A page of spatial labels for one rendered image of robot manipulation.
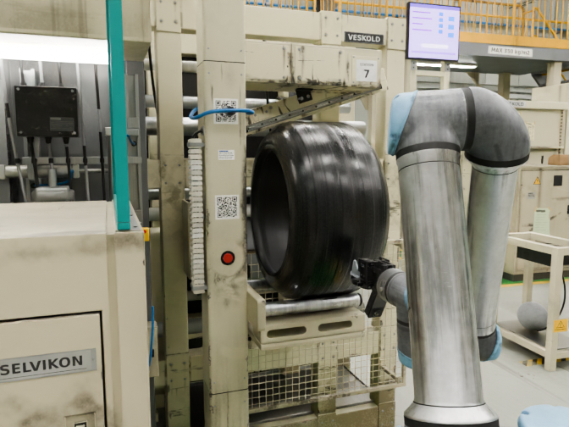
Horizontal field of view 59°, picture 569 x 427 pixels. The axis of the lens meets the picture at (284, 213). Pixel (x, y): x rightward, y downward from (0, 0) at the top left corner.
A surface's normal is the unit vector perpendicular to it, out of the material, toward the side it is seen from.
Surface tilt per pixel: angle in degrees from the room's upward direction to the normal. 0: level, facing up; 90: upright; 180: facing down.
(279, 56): 90
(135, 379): 90
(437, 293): 73
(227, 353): 90
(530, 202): 90
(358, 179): 66
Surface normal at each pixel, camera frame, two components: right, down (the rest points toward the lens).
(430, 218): -0.36, -0.19
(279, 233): 0.30, -0.32
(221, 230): 0.33, 0.11
